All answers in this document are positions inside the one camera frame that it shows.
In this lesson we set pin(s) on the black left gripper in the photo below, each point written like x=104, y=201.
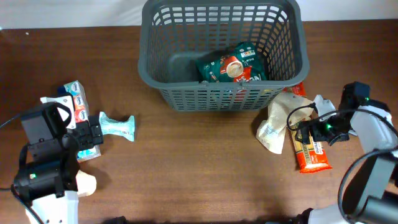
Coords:
x=94, y=134

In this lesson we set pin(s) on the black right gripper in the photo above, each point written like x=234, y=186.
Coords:
x=306, y=134

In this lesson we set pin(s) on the San Remo spaghetti packet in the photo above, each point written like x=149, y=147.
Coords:
x=311, y=158

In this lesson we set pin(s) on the beige paper pouch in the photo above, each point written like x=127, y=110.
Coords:
x=271, y=132
x=86, y=184

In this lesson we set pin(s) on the Kleenex tissue multipack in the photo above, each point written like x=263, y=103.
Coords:
x=81, y=113

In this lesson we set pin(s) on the green Nescafe coffee bag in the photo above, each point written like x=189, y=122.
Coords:
x=242, y=64

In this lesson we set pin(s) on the grey plastic basket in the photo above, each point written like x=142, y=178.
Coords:
x=175, y=34

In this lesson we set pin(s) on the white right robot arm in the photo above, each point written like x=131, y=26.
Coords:
x=362, y=193

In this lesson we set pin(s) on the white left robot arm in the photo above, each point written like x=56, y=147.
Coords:
x=46, y=180

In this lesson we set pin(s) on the mint green wipes packet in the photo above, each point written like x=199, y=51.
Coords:
x=125, y=129

